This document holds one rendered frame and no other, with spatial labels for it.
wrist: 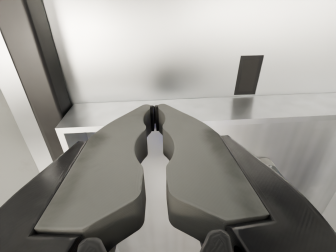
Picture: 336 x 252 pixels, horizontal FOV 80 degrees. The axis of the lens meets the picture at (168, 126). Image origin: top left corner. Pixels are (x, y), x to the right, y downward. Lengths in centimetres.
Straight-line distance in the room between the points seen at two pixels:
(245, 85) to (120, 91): 9
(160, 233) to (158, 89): 18
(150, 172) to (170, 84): 9
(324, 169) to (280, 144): 7
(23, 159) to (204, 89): 147
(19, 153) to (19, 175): 19
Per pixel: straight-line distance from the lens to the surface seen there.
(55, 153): 17
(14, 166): 165
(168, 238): 29
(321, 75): 20
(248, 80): 17
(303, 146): 23
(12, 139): 150
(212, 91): 16
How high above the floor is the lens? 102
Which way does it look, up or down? 58 degrees down
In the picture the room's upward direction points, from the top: 173 degrees clockwise
